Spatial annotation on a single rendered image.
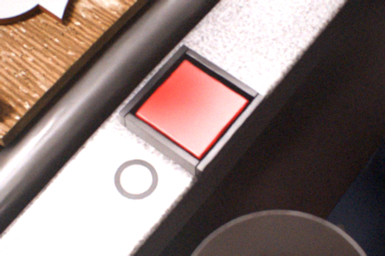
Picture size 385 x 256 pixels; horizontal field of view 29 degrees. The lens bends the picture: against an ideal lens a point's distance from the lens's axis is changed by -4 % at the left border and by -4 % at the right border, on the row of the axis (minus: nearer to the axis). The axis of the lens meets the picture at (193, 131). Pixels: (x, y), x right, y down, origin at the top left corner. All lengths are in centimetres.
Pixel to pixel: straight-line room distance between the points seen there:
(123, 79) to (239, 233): 61
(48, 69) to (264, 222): 64
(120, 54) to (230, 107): 10
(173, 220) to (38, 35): 18
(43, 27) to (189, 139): 15
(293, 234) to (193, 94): 66
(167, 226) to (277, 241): 68
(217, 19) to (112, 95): 11
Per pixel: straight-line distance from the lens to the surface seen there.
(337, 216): 154
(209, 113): 55
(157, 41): 61
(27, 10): 60
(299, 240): 121
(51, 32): 59
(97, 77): 58
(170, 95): 56
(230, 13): 62
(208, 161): 53
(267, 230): 118
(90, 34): 59
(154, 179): 55
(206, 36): 61
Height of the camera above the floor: 141
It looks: 62 degrees down
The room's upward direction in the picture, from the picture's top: 1 degrees clockwise
